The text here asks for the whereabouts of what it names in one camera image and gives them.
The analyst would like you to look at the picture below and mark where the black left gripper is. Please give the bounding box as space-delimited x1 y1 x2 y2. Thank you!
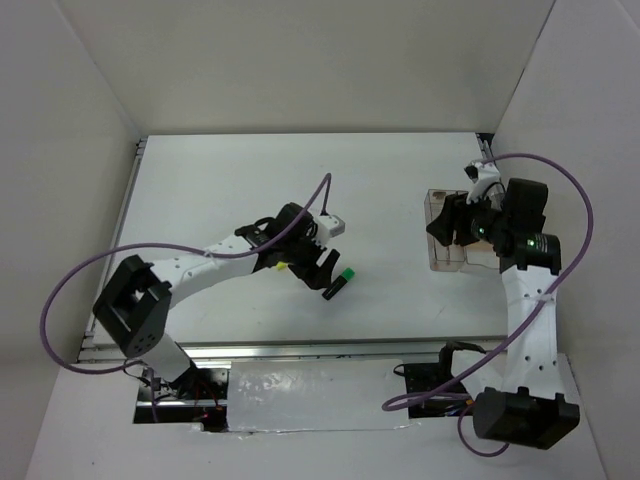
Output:
281 227 340 291

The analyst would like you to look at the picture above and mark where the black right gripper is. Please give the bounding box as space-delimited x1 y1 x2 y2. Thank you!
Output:
426 186 512 246

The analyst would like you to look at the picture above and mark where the black green-capped highlighter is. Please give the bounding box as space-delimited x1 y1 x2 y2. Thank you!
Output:
322 268 355 301

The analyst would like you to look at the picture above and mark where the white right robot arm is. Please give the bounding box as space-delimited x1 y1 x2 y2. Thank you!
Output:
426 179 580 450

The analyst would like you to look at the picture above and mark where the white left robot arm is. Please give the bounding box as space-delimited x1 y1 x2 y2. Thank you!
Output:
93 203 346 399

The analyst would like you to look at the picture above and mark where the clear compartment organizer box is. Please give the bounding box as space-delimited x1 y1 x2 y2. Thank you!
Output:
423 187 501 274

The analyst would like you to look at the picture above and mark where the white foil sheet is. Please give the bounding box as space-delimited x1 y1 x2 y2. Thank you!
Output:
227 359 410 433

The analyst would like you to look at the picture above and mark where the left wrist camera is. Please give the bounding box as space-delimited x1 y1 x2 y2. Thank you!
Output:
318 214 346 238

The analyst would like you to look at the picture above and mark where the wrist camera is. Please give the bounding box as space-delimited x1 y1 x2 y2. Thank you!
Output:
464 160 501 204
318 214 346 238

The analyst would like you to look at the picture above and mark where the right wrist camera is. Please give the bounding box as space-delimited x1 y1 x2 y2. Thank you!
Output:
464 160 501 204

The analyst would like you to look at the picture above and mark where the aluminium front rail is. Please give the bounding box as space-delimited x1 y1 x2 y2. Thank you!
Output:
79 339 451 362

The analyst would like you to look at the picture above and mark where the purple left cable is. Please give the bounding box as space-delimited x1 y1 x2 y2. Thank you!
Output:
39 172 334 424

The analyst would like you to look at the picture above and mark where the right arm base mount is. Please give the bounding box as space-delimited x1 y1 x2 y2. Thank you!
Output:
393 341 486 419

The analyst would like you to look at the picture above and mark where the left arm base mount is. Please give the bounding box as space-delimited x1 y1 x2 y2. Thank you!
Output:
124 365 231 433

